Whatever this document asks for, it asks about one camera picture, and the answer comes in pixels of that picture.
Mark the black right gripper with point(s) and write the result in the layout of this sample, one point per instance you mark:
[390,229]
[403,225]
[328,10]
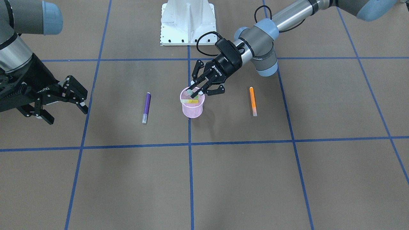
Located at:
[41,83]

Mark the green highlighter pen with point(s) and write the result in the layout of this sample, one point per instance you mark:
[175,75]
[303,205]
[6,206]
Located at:
[190,93]

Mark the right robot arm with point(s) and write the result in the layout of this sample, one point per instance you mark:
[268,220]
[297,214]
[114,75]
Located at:
[34,17]

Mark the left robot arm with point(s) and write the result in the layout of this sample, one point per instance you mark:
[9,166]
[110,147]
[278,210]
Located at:
[256,44]

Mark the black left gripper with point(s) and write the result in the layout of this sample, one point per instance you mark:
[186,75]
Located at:
[224,71]

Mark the yellow highlighter pen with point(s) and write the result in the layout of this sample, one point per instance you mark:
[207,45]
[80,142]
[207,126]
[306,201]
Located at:
[189,101]

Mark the orange highlighter pen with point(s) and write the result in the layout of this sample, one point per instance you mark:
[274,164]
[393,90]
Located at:
[253,101]

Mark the purple highlighter pen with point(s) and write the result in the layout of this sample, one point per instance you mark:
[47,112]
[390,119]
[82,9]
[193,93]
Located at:
[146,108]

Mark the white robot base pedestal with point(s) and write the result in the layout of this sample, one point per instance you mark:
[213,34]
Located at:
[183,22]

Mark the pink mesh pen holder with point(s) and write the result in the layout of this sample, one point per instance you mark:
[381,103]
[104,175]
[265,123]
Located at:
[192,110]

